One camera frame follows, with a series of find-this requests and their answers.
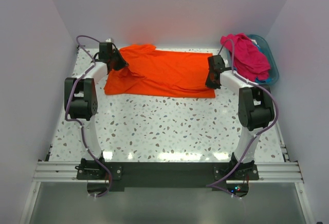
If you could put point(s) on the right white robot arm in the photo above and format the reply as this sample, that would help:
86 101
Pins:
256 107

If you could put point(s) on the orange t shirt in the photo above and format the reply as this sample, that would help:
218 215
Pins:
154 72

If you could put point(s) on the pink t shirt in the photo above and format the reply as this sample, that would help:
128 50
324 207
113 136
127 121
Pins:
248 61

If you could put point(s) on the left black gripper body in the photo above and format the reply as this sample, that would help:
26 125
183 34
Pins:
117 61

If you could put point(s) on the aluminium rail frame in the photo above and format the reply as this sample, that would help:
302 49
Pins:
159 129

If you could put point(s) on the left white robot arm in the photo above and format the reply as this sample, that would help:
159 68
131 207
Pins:
80 97

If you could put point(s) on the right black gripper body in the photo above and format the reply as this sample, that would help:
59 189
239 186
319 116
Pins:
212 77

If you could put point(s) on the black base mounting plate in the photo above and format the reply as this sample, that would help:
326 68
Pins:
118 176

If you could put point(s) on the teal plastic basket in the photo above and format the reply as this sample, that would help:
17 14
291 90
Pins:
264 48

